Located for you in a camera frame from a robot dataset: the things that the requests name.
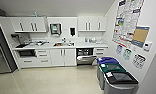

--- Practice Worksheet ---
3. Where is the small clear bottle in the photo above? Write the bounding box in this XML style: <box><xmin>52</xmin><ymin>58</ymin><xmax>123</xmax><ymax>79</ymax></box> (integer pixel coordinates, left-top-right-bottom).
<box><xmin>33</xmin><ymin>11</ymin><xmax>39</xmax><ymax>19</ymax></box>

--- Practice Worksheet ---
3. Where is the coffee machine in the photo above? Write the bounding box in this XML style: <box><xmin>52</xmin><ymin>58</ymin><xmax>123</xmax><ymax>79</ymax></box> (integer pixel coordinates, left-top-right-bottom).
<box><xmin>10</xmin><ymin>33</ymin><xmax>30</xmax><ymax>50</ymax></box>

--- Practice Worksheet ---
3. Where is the white two-door base cabinet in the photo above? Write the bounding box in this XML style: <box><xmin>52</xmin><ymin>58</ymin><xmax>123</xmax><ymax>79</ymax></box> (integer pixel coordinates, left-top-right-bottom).
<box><xmin>49</xmin><ymin>48</ymin><xmax>78</xmax><ymax>68</ymax></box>

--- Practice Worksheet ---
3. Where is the stack of white bowls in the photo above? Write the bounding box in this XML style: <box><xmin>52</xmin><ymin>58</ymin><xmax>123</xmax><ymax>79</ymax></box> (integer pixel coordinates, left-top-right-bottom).
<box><xmin>84</xmin><ymin>37</ymin><xmax>99</xmax><ymax>45</ymax></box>

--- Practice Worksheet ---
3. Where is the stainless steel refrigerator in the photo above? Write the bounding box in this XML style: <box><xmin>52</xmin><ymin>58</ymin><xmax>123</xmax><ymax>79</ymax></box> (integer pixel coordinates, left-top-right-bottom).
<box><xmin>0</xmin><ymin>16</ymin><xmax>19</xmax><ymax>75</ymax></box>

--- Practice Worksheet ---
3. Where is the grey bin black lid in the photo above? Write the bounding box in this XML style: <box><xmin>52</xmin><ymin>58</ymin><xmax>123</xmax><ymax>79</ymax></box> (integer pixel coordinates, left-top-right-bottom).
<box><xmin>102</xmin><ymin>71</ymin><xmax>140</xmax><ymax>94</ymax></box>

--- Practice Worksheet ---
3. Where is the small white wall box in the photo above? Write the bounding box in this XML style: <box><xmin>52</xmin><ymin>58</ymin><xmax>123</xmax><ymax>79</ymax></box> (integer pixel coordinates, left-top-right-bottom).
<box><xmin>142</xmin><ymin>41</ymin><xmax>153</xmax><ymax>52</ymax></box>

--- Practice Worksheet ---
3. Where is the built-in black microwave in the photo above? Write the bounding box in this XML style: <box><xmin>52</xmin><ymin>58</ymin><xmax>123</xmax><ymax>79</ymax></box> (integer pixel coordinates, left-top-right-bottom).
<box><xmin>17</xmin><ymin>49</ymin><xmax>37</xmax><ymax>59</ymax></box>

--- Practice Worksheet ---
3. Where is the chrome faucet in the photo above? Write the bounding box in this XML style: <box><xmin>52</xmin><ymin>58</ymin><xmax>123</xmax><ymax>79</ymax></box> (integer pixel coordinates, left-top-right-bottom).
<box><xmin>61</xmin><ymin>37</ymin><xmax>68</xmax><ymax>45</ymax></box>

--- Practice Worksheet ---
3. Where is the white drawer unit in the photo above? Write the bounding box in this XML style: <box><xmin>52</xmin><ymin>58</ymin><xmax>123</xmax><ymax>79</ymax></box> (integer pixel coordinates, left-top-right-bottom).
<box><xmin>14</xmin><ymin>48</ymin><xmax>53</xmax><ymax>70</ymax></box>
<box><xmin>93</xmin><ymin>46</ymin><xmax>109</xmax><ymax>63</ymax></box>

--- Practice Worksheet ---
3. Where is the stainless steel dishwasher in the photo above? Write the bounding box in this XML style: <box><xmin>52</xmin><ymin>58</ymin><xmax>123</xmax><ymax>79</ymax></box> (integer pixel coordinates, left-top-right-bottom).
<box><xmin>75</xmin><ymin>47</ymin><xmax>99</xmax><ymax>67</ymax></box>

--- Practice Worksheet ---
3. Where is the cork notice board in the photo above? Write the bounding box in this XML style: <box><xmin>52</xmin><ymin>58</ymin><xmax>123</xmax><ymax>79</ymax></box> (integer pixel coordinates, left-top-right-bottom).
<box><xmin>130</xmin><ymin>25</ymin><xmax>151</xmax><ymax>50</ymax></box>

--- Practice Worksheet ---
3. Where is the steel paper towel dispenser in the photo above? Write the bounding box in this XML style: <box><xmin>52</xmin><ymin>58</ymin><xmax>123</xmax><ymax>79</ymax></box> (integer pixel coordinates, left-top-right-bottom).
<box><xmin>48</xmin><ymin>22</ymin><xmax>63</xmax><ymax>36</ymax></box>

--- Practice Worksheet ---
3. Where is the stainless steel sink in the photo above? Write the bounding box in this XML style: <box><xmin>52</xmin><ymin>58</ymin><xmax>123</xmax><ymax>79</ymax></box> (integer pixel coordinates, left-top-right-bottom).
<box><xmin>53</xmin><ymin>41</ymin><xmax>75</xmax><ymax>48</ymax></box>

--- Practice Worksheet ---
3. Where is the grey bin blue lid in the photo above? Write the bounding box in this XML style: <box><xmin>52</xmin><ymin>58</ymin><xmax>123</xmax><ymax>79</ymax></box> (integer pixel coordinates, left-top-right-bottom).
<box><xmin>96</xmin><ymin>56</ymin><xmax>120</xmax><ymax>90</ymax></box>

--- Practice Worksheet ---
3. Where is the grey bin green lid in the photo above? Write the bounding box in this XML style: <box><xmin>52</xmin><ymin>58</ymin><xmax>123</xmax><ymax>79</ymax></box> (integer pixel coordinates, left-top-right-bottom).
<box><xmin>98</xmin><ymin>63</ymin><xmax>129</xmax><ymax>93</ymax></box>

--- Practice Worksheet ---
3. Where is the large colourful wall poster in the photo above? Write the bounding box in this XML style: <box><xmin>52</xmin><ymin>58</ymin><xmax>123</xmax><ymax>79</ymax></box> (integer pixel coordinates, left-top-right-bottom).
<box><xmin>111</xmin><ymin>0</ymin><xmax>146</xmax><ymax>50</ymax></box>

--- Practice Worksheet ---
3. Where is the small paper wall notice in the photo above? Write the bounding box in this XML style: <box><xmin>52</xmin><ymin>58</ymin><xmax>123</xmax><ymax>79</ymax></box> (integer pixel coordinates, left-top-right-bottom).
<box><xmin>122</xmin><ymin>48</ymin><xmax>133</xmax><ymax>62</ymax></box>
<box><xmin>131</xmin><ymin>53</ymin><xmax>148</xmax><ymax>71</ymax></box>
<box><xmin>115</xmin><ymin>44</ymin><xmax>124</xmax><ymax>55</ymax></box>

